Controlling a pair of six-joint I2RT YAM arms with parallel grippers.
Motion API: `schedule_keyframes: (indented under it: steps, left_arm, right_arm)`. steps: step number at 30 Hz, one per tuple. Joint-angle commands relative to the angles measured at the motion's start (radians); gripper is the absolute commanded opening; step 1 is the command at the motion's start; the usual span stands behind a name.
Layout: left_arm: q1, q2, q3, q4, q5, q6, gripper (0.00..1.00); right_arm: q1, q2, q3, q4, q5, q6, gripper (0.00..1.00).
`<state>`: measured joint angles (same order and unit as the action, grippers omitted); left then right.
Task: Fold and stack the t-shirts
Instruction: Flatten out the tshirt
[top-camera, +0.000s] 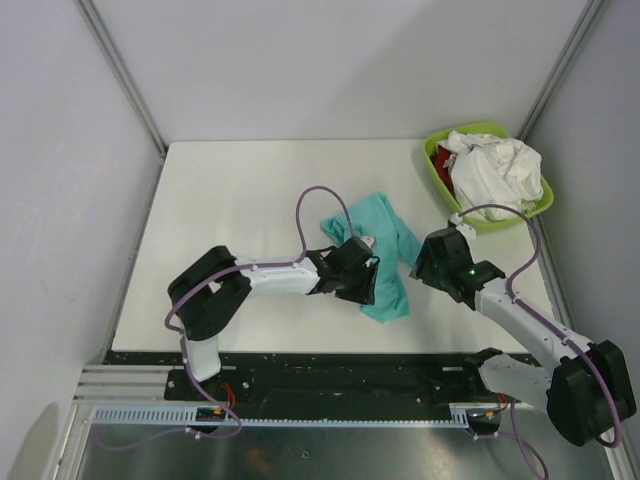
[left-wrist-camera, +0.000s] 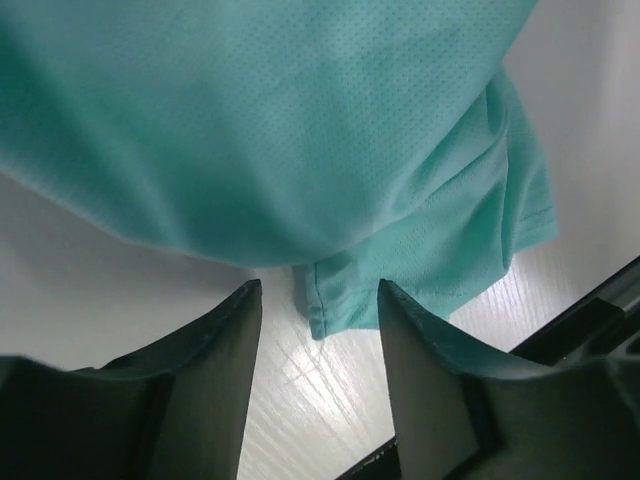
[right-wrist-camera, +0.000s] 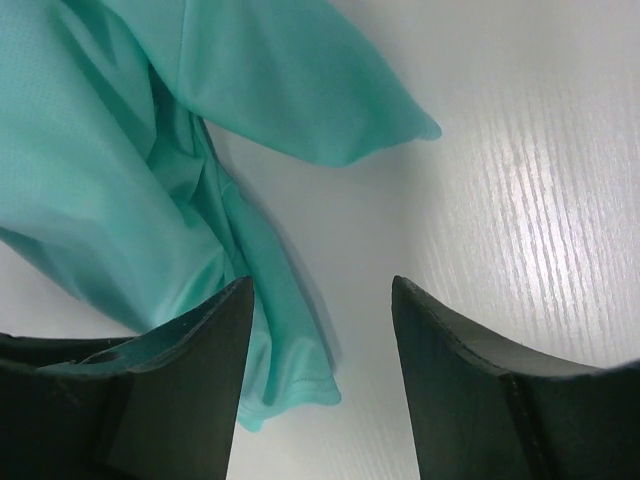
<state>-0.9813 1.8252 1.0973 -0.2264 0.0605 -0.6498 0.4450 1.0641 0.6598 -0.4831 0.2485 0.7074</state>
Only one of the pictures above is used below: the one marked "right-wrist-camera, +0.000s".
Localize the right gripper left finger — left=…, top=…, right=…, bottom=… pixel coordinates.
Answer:
left=1, top=278, right=254, bottom=479

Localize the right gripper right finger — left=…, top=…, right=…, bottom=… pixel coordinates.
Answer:
left=392, top=276, right=639, bottom=479

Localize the teal t shirt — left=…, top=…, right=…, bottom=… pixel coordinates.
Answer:
left=1, top=1, right=441, bottom=431

